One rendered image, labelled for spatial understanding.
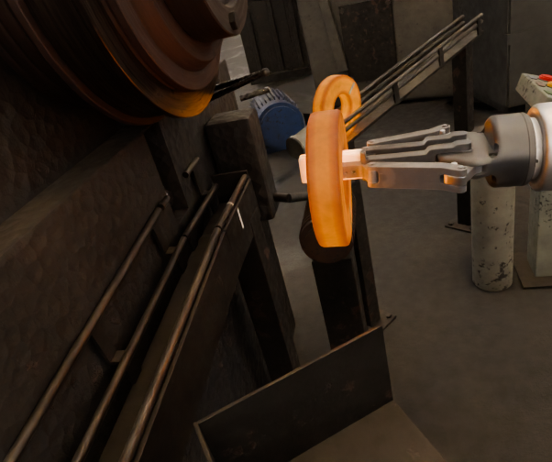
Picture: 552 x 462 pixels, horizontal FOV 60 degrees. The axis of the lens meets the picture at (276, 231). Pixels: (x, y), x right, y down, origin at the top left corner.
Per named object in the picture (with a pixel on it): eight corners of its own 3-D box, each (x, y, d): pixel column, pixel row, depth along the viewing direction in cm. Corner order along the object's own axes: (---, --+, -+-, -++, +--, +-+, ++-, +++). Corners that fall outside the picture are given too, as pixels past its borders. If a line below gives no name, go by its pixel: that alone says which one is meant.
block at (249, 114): (230, 225, 108) (198, 126, 96) (237, 209, 115) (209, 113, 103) (275, 221, 105) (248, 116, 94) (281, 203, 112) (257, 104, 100)
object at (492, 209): (476, 293, 153) (473, 141, 127) (469, 270, 163) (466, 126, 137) (516, 291, 150) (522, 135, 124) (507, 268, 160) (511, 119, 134)
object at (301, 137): (289, 159, 115) (281, 137, 112) (312, 140, 119) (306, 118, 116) (307, 161, 111) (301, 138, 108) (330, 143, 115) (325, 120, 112)
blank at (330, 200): (298, 155, 44) (334, 151, 43) (313, 89, 56) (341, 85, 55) (320, 276, 53) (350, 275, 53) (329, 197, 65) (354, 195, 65)
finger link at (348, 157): (363, 175, 54) (363, 178, 53) (302, 181, 55) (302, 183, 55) (361, 150, 52) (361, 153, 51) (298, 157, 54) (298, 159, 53)
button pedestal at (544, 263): (525, 294, 148) (535, 99, 117) (506, 250, 168) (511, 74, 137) (583, 291, 144) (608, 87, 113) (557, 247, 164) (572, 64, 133)
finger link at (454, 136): (468, 135, 50) (466, 130, 51) (359, 144, 52) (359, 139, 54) (467, 169, 52) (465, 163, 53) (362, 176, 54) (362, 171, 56)
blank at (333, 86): (336, 149, 124) (346, 150, 122) (303, 117, 113) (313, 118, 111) (358, 97, 126) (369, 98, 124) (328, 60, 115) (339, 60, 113)
